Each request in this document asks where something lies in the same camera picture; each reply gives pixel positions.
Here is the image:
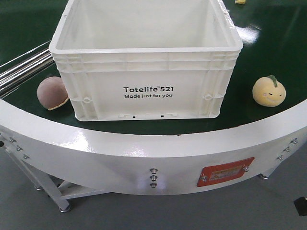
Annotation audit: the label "white plastic Totelife crate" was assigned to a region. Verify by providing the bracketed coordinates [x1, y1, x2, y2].
[49, 0, 243, 121]

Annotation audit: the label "yellow smiling fruit plush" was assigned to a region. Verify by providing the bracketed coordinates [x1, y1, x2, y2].
[252, 75, 286, 107]

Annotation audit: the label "orange warning label plate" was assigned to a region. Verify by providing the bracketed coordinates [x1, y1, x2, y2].
[197, 157, 255, 187]

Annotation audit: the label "brown round plush ball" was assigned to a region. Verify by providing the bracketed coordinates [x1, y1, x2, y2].
[37, 76, 69, 111]

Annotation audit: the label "yellow object at belt edge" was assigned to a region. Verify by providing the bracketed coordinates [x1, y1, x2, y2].
[235, 0, 246, 5]

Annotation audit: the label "green conveyor belt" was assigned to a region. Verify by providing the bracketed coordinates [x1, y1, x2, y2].
[0, 0, 307, 135]

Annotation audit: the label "chrome conveyor roller bars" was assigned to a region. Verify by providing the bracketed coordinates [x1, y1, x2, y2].
[0, 41, 54, 98]

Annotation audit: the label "black device on floor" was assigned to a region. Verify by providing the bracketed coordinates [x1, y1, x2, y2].
[293, 196, 307, 216]

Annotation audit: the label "white curved conveyor frame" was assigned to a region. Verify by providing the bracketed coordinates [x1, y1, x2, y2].
[0, 101, 307, 212]

